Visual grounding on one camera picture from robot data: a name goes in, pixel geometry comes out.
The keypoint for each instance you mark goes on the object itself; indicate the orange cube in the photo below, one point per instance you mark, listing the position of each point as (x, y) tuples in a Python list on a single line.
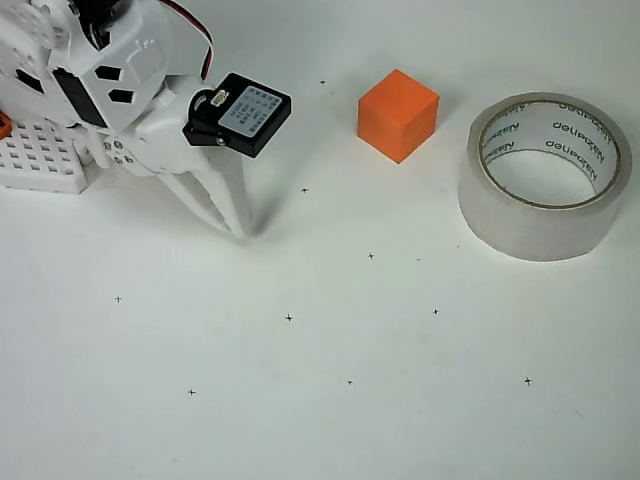
[(397, 117)]

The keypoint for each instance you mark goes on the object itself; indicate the white perforated base plate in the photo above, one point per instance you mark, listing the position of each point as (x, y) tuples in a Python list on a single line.
[(40, 160)]

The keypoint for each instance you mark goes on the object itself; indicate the orange clamp piece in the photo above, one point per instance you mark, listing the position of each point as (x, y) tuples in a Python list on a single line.
[(4, 125)]

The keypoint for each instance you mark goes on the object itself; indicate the clear packing tape roll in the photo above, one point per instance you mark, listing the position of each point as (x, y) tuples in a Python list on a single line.
[(500, 225)]

